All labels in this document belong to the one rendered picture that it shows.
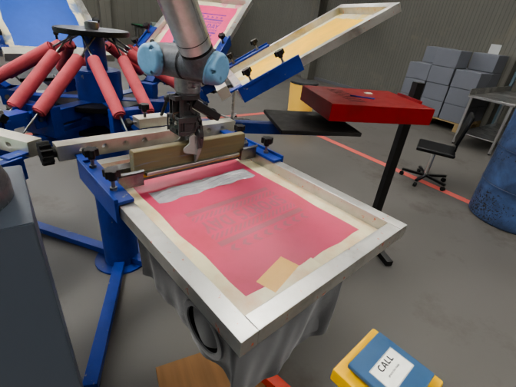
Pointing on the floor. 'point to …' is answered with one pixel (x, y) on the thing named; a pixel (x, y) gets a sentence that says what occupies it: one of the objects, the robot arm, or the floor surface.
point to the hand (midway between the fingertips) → (193, 155)
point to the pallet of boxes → (454, 81)
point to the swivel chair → (439, 153)
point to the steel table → (492, 133)
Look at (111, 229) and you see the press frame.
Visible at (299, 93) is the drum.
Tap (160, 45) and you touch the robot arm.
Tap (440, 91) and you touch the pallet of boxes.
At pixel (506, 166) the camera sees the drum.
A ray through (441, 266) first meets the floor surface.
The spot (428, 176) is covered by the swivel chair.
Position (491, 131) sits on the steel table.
